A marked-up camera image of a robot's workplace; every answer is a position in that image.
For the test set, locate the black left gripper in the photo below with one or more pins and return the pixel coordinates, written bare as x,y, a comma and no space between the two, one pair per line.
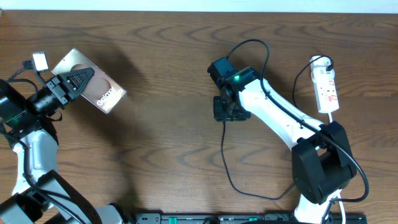
54,86

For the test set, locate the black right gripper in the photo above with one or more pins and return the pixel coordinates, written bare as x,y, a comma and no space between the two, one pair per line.
219,114

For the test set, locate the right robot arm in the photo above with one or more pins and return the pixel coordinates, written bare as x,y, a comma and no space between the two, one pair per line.
322,160

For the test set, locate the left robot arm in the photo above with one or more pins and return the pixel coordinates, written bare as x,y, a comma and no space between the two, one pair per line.
27,124

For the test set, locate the white power strip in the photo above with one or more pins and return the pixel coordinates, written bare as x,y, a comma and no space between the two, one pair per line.
323,78

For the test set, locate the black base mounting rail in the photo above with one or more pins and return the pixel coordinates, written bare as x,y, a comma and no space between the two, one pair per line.
156,218

